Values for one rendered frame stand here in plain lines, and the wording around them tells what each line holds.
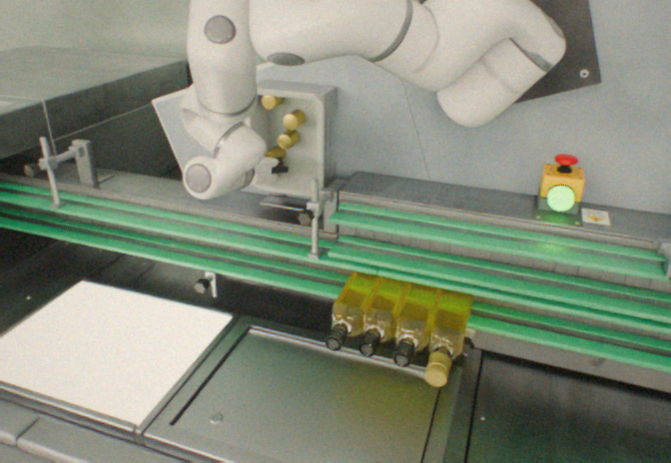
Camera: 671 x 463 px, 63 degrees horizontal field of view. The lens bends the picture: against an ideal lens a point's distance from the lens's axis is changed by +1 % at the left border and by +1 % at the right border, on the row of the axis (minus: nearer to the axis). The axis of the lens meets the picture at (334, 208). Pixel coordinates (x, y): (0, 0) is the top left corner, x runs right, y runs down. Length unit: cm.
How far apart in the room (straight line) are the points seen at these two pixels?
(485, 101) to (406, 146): 42
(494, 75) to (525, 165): 42
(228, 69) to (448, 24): 26
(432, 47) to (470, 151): 50
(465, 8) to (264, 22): 23
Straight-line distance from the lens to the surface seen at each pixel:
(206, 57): 68
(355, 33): 60
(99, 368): 116
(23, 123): 160
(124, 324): 125
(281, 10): 59
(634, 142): 114
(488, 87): 75
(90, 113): 176
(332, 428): 98
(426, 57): 67
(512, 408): 111
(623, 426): 116
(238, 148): 90
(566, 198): 105
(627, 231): 108
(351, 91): 116
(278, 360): 110
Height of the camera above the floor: 183
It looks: 58 degrees down
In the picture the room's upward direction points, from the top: 140 degrees counter-clockwise
